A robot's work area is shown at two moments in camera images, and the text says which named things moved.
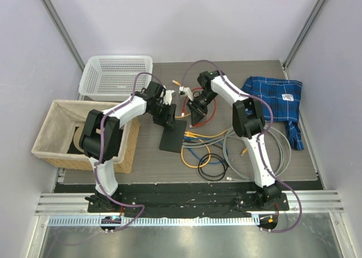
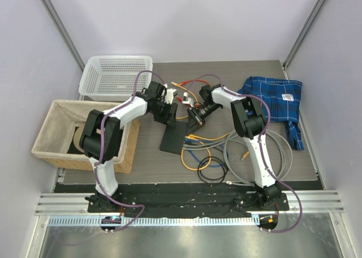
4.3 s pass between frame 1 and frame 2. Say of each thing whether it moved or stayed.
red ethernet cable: moved
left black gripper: stayed
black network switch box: stayed
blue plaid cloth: stayed
